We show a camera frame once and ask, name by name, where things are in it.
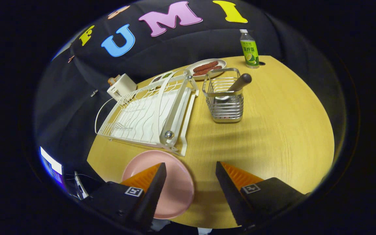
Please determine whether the black backdrop cloth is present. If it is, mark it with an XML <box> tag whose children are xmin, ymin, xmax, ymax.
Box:
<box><xmin>35</xmin><ymin>0</ymin><xmax>347</xmax><ymax>196</ymax></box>

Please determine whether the white toaster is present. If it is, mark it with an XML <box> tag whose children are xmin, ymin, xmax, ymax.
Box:
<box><xmin>107</xmin><ymin>73</ymin><xmax>137</xmax><ymax>101</ymax></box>

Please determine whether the white power strip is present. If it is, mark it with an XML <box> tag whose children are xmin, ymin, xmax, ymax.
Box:
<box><xmin>74</xmin><ymin>171</ymin><xmax>89</xmax><ymax>199</ymax></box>

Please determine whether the white sausage plate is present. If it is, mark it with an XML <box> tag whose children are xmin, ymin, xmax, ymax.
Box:
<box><xmin>185</xmin><ymin>59</ymin><xmax>227</xmax><ymax>81</ymax></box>

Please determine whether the white seasoning tray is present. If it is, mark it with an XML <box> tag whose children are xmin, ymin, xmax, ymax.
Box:
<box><xmin>149</xmin><ymin>71</ymin><xmax>174</xmax><ymax>85</ymax></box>

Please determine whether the metal wire basket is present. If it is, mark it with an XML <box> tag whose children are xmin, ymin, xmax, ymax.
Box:
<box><xmin>202</xmin><ymin>68</ymin><xmax>244</xmax><ymax>123</ymax></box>

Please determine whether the computer monitor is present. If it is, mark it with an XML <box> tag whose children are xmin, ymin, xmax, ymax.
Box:
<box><xmin>39</xmin><ymin>146</ymin><xmax>65</xmax><ymax>188</ymax></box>

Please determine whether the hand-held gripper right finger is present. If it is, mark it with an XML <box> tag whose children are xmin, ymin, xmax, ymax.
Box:
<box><xmin>216</xmin><ymin>161</ymin><xmax>309</xmax><ymax>229</ymax></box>

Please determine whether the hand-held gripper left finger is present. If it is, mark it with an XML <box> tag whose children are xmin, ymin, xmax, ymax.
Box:
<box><xmin>80</xmin><ymin>162</ymin><xmax>167</xmax><ymax>230</ymax></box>

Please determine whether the metal spoon with dark handle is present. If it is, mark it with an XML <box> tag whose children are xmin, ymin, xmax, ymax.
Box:
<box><xmin>215</xmin><ymin>73</ymin><xmax>252</xmax><ymax>101</ymax></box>

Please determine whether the green label drink bottle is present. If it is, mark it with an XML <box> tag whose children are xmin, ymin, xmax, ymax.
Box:
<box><xmin>240</xmin><ymin>29</ymin><xmax>260</xmax><ymax>69</ymax></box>

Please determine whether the white dish rack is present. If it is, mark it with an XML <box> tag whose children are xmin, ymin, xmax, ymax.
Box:
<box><xmin>95</xmin><ymin>69</ymin><xmax>199</xmax><ymax>156</ymax></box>

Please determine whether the pink plate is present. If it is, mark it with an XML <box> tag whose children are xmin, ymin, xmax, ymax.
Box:
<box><xmin>122</xmin><ymin>150</ymin><xmax>195</xmax><ymax>219</ymax></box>

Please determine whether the brown sausage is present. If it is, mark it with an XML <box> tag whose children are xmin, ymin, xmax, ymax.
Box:
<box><xmin>193</xmin><ymin>61</ymin><xmax>219</xmax><ymax>73</ymax></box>
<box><xmin>193</xmin><ymin>66</ymin><xmax>223</xmax><ymax>76</ymax></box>

